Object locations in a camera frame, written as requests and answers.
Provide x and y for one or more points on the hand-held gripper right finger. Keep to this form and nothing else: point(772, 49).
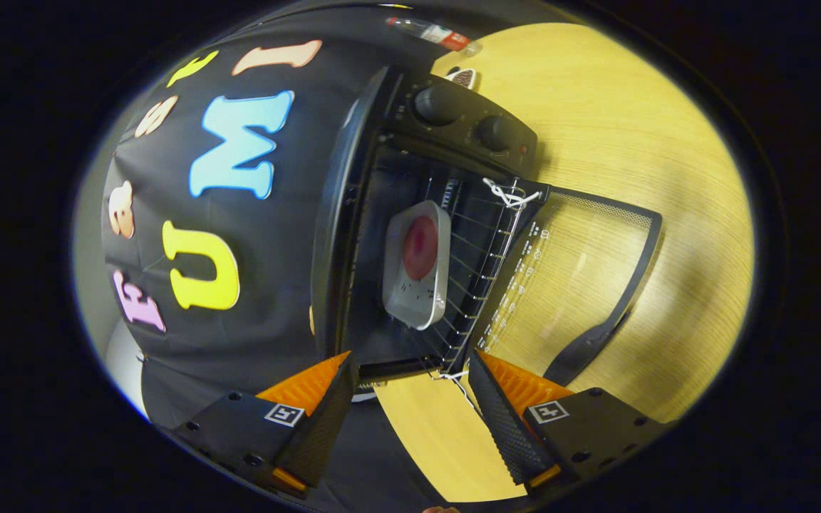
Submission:
point(503, 424)

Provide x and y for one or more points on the red label plastic water bottle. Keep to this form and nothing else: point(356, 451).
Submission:
point(439, 34)

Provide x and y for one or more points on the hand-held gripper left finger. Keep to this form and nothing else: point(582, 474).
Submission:
point(321, 424)

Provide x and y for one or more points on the black toaster oven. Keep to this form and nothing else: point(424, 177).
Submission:
point(389, 185)

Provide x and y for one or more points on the pink ham slice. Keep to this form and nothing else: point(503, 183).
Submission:
point(420, 247)

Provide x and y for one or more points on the white rectangular food tray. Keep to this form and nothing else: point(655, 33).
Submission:
point(414, 299)

